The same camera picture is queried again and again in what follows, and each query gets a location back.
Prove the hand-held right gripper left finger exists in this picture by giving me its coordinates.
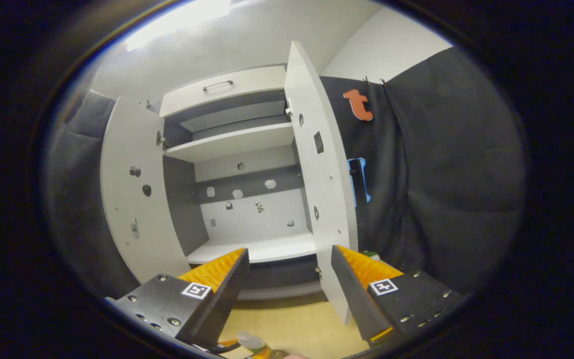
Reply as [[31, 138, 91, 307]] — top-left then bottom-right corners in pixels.
[[105, 247, 251, 351]]

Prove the black backdrop cloth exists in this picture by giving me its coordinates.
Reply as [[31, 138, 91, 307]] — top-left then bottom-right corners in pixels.
[[43, 45, 527, 300]]

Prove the white and grey cabinet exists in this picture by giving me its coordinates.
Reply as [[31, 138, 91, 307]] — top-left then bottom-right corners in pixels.
[[159, 64, 325, 301]]

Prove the white cabinet shelf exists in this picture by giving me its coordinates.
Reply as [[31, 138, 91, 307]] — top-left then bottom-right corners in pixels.
[[186, 232, 317, 265], [163, 122, 295, 163]]

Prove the green label clear bottle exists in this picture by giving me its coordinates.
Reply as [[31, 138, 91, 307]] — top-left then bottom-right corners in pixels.
[[236, 331, 288, 359]]

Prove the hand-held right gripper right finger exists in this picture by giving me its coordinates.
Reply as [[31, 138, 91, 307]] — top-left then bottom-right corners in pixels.
[[330, 244, 463, 343]]

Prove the white cabinet door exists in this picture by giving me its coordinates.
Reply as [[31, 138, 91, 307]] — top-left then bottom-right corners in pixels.
[[285, 41, 358, 325], [100, 97, 191, 285]]

